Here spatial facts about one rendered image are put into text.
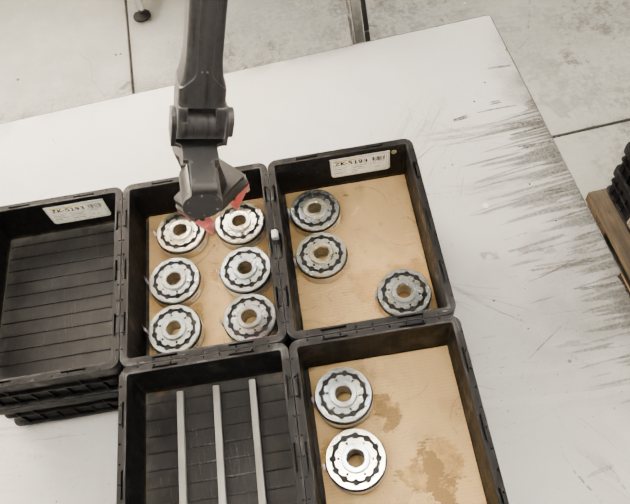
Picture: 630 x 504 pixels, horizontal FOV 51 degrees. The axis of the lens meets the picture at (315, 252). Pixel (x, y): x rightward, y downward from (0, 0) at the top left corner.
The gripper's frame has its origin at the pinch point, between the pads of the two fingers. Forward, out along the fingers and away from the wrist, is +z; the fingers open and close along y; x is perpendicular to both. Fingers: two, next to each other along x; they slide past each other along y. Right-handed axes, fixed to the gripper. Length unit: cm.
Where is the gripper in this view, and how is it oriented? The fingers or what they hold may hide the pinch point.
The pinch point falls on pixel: (221, 217)
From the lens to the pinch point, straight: 114.1
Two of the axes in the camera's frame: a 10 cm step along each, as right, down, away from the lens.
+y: 6.3, -7.0, 3.4
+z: 1.1, 5.1, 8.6
